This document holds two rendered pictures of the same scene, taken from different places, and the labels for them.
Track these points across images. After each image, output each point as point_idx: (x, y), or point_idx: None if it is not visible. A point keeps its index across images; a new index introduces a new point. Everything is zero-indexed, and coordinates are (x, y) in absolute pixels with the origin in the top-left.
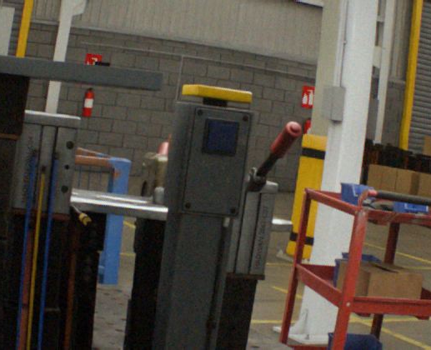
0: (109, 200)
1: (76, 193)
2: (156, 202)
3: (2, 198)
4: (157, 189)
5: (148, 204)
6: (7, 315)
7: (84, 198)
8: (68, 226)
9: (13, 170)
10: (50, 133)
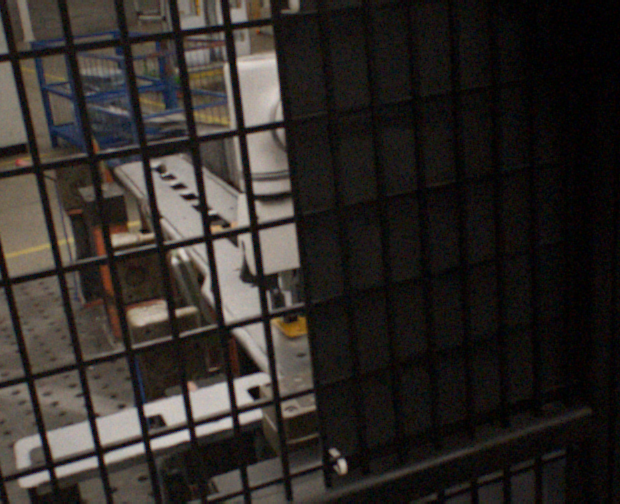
0: (184, 176)
1: (169, 184)
2: (166, 171)
3: None
4: (164, 164)
5: (175, 172)
6: None
7: (212, 174)
8: (195, 198)
9: None
10: None
